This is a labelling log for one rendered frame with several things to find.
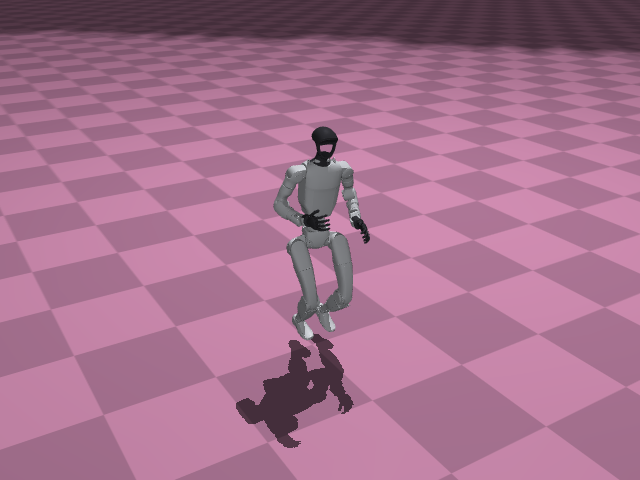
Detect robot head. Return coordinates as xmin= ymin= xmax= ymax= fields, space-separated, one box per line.
xmin=310 ymin=127 xmax=338 ymax=167

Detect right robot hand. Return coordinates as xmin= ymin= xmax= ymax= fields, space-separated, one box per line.
xmin=302 ymin=209 xmax=330 ymax=231

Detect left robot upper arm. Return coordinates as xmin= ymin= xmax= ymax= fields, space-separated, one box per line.
xmin=338 ymin=161 xmax=355 ymax=201

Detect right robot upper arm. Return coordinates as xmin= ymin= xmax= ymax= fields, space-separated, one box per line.
xmin=273 ymin=165 xmax=306 ymax=207

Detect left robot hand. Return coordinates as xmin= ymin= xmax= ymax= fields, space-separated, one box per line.
xmin=351 ymin=216 xmax=370 ymax=244

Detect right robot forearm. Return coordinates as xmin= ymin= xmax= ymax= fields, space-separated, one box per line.
xmin=274 ymin=201 xmax=305 ymax=227

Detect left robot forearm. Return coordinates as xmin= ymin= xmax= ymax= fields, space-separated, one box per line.
xmin=346 ymin=188 xmax=361 ymax=228

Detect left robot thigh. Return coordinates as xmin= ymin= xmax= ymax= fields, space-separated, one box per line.
xmin=328 ymin=231 xmax=353 ymax=305

